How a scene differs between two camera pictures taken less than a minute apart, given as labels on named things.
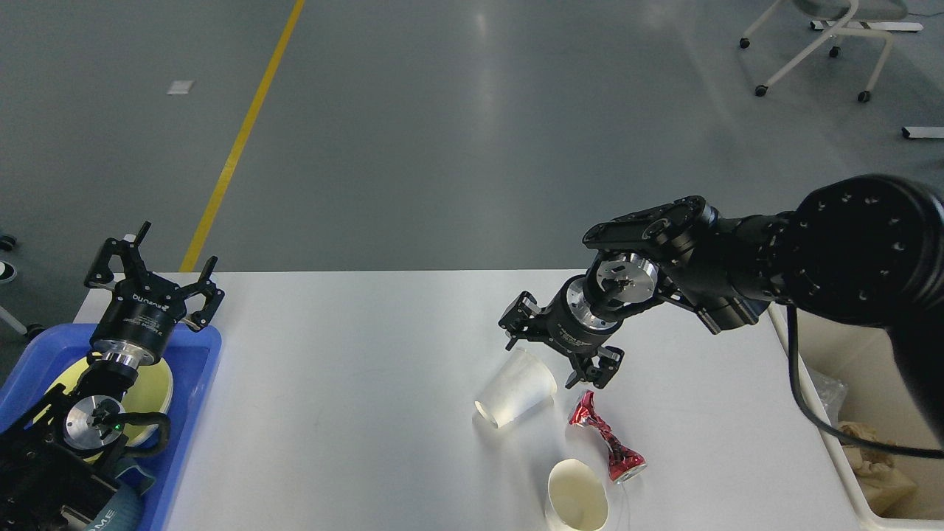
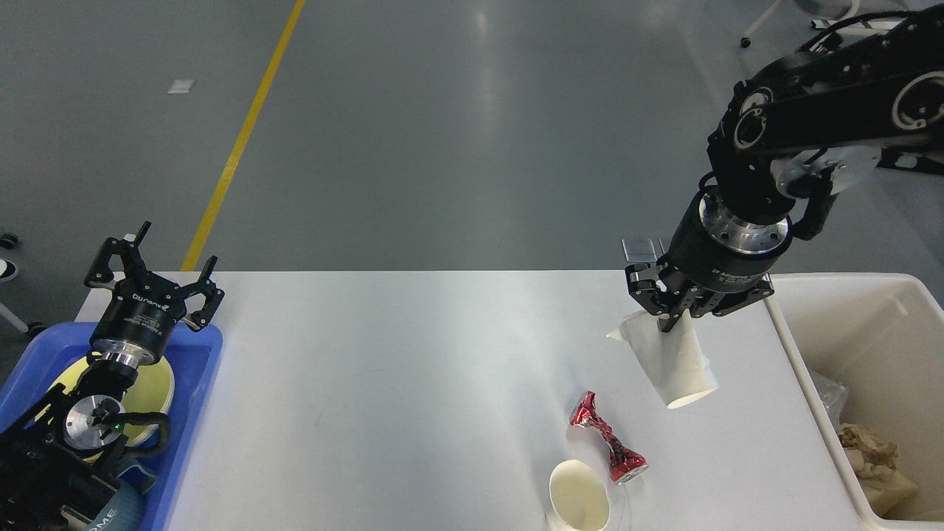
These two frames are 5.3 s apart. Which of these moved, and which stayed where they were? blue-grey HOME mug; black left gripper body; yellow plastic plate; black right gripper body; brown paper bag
Moved: black right gripper body
Stayed: black left gripper body; brown paper bag; blue-grey HOME mug; yellow plastic plate
